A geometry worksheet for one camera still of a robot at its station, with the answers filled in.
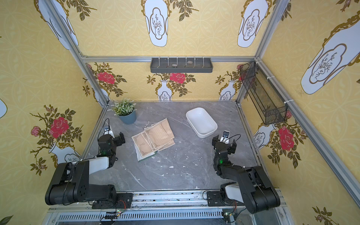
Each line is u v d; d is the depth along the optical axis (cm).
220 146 73
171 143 95
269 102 84
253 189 43
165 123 103
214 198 74
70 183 43
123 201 73
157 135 98
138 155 90
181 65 93
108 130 78
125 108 95
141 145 95
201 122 106
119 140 85
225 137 75
